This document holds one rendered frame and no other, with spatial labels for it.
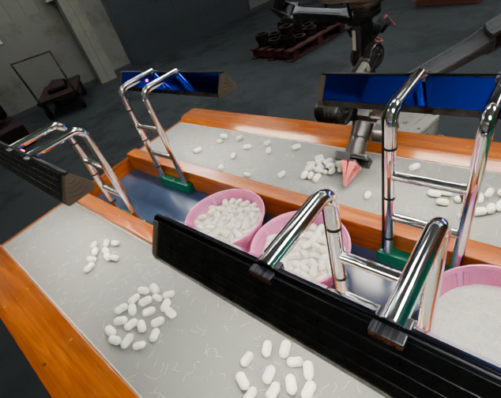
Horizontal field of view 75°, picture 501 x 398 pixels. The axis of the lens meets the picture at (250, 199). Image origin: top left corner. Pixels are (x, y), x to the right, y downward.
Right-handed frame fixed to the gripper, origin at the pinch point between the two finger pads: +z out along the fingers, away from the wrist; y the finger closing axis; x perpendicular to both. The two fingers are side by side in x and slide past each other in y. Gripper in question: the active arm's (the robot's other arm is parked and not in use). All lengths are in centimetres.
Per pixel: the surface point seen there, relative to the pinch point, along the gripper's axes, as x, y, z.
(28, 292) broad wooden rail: -50, -67, 60
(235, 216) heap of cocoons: -11.5, -28.8, 20.1
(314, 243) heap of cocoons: -13.7, 2.0, 19.9
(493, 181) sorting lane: 12.2, 35.5, -10.9
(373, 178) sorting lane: 6.6, 5.6, -4.4
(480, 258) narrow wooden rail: -9.2, 37.8, 11.7
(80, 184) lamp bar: -58, -40, 22
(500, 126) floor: 169, 27, -87
